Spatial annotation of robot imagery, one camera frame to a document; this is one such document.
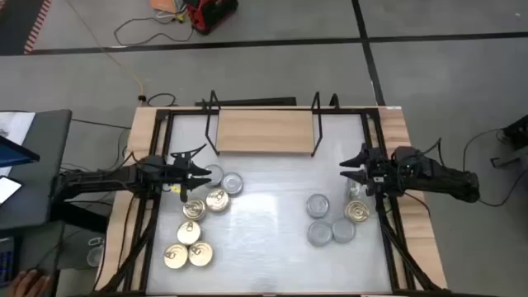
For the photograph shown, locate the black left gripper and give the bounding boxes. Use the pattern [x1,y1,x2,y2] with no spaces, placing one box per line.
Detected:
[163,144,212,203]

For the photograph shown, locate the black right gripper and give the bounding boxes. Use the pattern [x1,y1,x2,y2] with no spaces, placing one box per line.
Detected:
[339,142,391,198]

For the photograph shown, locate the gold-lid blue-label seafood can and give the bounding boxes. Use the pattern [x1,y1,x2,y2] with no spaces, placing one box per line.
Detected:
[344,199,370,224]
[205,188,230,213]
[187,240,215,267]
[181,197,207,222]
[177,220,202,246]
[163,243,190,270]

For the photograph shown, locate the clear round container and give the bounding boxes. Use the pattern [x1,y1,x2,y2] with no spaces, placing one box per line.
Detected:
[86,246,104,268]

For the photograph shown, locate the grey side desk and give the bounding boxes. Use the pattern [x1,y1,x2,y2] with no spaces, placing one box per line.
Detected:
[0,109,109,297]

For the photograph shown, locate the black device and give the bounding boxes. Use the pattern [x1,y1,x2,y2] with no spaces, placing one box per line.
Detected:
[501,115,528,152]

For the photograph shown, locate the red and black case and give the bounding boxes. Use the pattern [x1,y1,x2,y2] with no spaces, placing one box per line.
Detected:
[183,0,239,35]

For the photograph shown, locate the orange flat object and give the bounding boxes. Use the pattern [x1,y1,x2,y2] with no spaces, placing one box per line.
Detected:
[148,0,181,14]

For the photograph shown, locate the blue tablet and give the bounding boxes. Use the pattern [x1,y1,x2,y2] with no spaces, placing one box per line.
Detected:
[0,135,41,168]

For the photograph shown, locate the white paper sheet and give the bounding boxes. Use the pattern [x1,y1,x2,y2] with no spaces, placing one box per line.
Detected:
[0,111,36,177]

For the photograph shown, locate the phone with white screen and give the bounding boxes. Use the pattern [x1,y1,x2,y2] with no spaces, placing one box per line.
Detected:
[0,176,23,206]

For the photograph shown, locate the person's hand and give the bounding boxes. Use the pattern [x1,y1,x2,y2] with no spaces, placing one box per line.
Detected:
[6,267,53,297]

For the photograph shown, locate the dark keyboard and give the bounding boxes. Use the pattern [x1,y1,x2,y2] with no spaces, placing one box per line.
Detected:
[0,235,17,288]

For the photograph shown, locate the dark mat with striped edge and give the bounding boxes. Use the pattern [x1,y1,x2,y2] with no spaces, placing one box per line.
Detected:
[0,0,53,56]

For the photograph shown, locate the black metal table frame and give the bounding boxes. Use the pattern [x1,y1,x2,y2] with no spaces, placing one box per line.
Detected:
[92,106,449,297]

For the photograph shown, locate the wooden shelf with black frame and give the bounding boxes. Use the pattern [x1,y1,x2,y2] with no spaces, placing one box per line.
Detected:
[204,89,342,159]

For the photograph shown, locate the black plug with cable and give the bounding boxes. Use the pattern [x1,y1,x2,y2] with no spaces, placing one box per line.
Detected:
[138,92,178,109]

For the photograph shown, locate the black desk cable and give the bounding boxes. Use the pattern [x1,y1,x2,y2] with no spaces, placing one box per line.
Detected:
[70,118,132,130]

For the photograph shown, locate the yellow hanging cable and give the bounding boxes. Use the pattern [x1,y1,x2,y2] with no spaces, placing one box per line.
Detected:
[65,0,145,97]

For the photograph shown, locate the black curved floor cable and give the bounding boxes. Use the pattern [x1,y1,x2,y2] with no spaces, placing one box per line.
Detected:
[461,127,528,207]

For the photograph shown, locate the grey metal bracket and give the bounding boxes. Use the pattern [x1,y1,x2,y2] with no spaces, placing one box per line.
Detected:
[489,146,528,169]

